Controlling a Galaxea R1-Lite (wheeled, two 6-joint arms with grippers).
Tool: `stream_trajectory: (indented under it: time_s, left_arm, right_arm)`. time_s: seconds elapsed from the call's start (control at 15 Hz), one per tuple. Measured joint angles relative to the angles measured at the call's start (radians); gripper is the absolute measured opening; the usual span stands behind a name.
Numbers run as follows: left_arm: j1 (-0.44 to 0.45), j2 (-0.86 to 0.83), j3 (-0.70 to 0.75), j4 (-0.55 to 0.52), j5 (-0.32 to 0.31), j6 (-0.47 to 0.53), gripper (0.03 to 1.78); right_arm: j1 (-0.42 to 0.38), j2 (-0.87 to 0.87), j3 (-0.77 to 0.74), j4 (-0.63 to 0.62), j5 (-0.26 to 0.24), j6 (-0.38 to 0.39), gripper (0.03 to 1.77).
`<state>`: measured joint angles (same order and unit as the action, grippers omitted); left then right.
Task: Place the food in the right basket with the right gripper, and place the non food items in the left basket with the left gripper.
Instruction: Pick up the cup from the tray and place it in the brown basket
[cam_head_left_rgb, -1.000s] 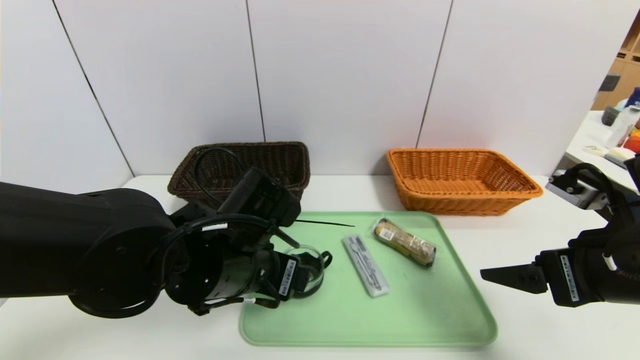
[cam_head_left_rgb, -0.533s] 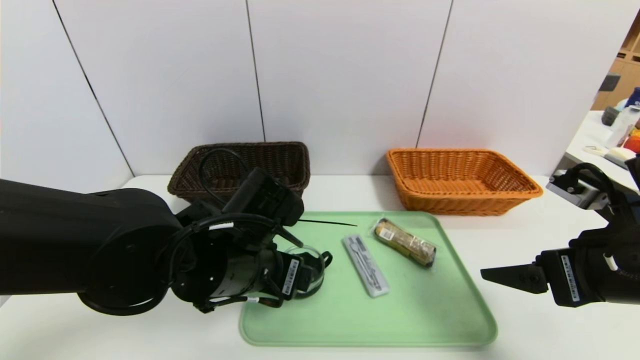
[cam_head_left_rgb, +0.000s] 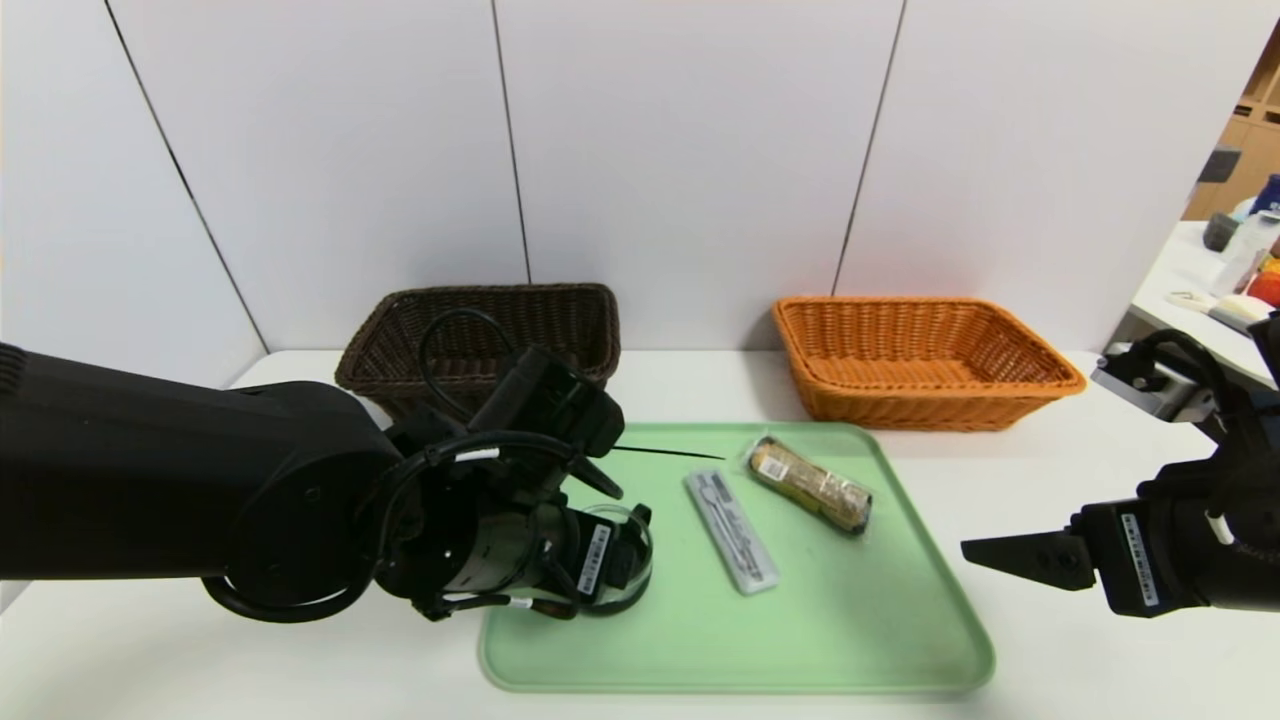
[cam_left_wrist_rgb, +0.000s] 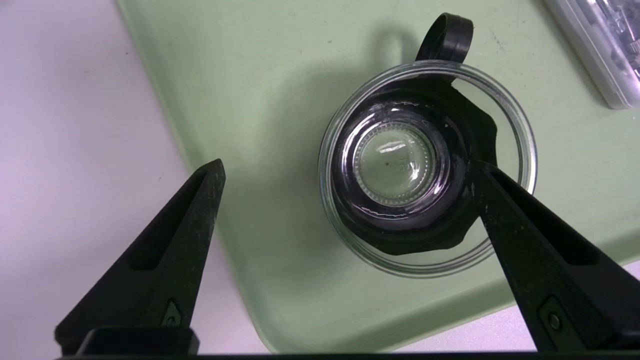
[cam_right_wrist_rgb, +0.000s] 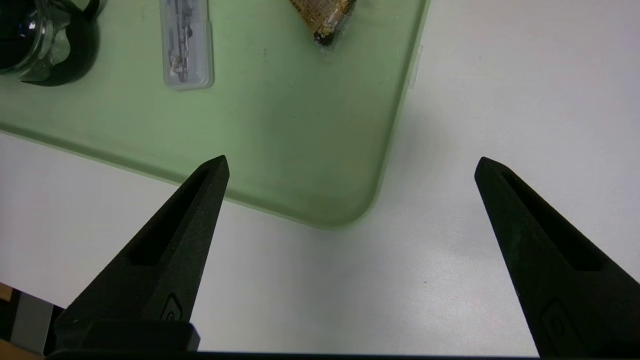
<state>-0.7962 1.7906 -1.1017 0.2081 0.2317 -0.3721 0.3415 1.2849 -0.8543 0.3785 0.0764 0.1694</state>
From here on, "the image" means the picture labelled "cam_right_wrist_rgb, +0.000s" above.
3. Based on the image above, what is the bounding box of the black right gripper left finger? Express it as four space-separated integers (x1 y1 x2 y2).
54 155 230 352

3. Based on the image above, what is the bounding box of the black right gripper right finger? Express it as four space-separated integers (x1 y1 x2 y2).
474 156 640 358

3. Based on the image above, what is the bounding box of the grey translucent cutlery case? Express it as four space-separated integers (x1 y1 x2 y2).
160 0 215 91

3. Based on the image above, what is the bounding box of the glass cup with black holder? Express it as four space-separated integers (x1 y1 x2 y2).
0 0 101 87

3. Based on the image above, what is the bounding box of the plastic food roll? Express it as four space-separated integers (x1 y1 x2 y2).
290 0 357 47

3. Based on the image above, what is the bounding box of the green plastic tray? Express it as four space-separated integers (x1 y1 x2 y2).
0 0 431 231

